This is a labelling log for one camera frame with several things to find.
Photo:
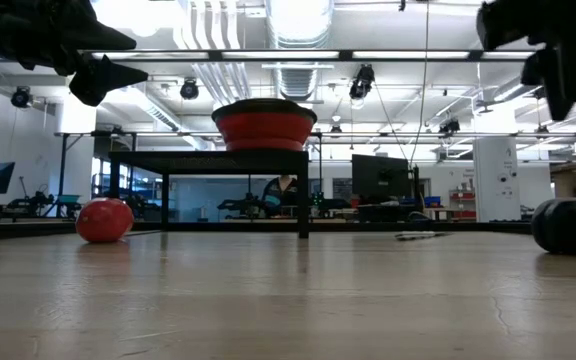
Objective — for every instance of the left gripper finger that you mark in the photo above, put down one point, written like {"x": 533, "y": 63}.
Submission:
{"x": 103, "y": 77}
{"x": 100, "y": 32}

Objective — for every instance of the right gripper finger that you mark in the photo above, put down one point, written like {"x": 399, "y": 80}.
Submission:
{"x": 533, "y": 70}
{"x": 570, "y": 75}

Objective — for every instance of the dark purple round fruit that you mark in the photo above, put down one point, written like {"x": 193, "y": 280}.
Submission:
{"x": 570, "y": 226}

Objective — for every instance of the red collapsible colander grey rim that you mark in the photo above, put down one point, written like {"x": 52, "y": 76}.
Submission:
{"x": 263, "y": 132}

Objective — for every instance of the black ceiling spotlight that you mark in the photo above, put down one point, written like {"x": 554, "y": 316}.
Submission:
{"x": 538, "y": 93}
{"x": 189, "y": 89}
{"x": 449, "y": 126}
{"x": 20, "y": 96}

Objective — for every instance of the white pillar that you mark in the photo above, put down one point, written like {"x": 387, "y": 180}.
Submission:
{"x": 495, "y": 175}

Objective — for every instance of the overhead light bar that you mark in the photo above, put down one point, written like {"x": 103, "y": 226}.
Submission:
{"x": 408, "y": 55}

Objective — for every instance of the black perforated metal shelf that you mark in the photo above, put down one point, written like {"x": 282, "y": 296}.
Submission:
{"x": 208, "y": 162}

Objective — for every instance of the large red pepper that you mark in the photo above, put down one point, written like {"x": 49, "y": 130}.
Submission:
{"x": 104, "y": 221}

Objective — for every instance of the background robot workstation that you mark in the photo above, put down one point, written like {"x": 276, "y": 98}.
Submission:
{"x": 238, "y": 204}

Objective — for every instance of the black monitor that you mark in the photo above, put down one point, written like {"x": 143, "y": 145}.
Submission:
{"x": 380, "y": 175}

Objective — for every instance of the person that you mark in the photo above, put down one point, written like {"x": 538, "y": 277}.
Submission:
{"x": 279, "y": 195}

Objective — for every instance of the black aluminium table frame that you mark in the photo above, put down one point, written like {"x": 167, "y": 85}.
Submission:
{"x": 28, "y": 230}

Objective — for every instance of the black overhead camera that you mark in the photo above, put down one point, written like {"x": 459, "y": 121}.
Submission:
{"x": 363, "y": 82}

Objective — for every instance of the silver ventilation duct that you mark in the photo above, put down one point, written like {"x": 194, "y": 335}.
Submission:
{"x": 298, "y": 30}

